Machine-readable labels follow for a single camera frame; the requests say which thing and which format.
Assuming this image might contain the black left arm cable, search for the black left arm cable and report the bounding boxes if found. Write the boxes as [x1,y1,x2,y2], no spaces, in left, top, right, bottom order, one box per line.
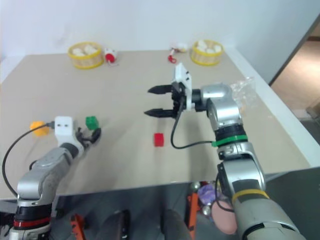
[1,121,56,200]

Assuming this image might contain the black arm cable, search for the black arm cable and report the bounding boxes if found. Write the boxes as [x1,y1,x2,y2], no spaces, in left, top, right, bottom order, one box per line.
[170,96,218,150]
[215,171,236,214]
[1,121,56,200]

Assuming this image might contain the yellow woven basket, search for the yellow woven basket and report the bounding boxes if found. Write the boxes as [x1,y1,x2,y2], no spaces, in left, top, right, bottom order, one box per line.
[67,41,104,70]
[190,39,225,67]

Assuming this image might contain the yellow cube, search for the yellow cube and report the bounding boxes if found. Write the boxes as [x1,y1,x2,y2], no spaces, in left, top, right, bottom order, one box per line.
[29,120,50,137]

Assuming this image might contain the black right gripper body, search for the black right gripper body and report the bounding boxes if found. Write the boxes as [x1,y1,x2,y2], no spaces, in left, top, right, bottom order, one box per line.
[169,81,188,117]

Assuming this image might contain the pink rounded object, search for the pink rounded object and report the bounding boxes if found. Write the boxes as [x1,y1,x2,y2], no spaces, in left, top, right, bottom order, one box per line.
[211,200,238,235]

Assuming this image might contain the clear plastic bag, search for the clear plastic bag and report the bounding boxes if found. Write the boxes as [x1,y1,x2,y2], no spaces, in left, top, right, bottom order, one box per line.
[229,76,260,110]

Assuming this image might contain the dark rounded shape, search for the dark rounded shape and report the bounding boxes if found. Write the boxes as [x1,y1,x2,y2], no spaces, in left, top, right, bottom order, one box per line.
[103,209,131,240]

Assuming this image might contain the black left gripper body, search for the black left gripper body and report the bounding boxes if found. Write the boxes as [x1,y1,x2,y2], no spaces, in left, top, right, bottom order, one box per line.
[75,134,95,151]

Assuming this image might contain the black right upper arm cable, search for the black right upper arm cable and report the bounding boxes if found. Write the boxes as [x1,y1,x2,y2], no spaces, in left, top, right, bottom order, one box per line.
[215,171,236,214]

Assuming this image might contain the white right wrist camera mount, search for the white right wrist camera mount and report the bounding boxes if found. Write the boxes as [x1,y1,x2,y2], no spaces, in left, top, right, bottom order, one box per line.
[171,63,195,111]

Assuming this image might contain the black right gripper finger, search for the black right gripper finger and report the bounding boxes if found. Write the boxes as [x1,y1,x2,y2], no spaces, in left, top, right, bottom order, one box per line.
[143,107,176,119]
[147,84,174,96]

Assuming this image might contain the red hook-shaped toy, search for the red hook-shaped toy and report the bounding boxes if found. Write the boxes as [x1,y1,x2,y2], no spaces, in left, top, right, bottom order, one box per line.
[167,47,177,64]

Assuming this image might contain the orange metal stand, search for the orange metal stand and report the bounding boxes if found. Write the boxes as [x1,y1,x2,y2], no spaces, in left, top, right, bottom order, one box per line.
[70,214,85,240]
[187,192,201,240]

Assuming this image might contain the green cube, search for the green cube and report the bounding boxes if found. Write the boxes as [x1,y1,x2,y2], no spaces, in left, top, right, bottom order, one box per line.
[85,115,99,131]

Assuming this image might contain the red and white small toy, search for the red and white small toy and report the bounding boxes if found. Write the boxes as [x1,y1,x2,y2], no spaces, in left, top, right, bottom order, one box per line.
[103,47,119,67]

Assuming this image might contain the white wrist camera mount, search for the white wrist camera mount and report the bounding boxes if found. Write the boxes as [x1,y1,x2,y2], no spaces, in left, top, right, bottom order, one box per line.
[54,115,76,148]
[171,63,195,111]

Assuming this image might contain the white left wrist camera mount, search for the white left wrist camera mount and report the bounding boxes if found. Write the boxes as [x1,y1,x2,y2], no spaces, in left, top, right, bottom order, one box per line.
[54,115,76,148]

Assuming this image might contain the purple crumpled object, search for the purple crumpled object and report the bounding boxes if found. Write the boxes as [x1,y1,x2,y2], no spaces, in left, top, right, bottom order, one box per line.
[198,184,216,204]

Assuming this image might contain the red cube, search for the red cube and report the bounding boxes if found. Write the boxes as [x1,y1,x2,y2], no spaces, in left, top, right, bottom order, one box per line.
[153,132,166,148]

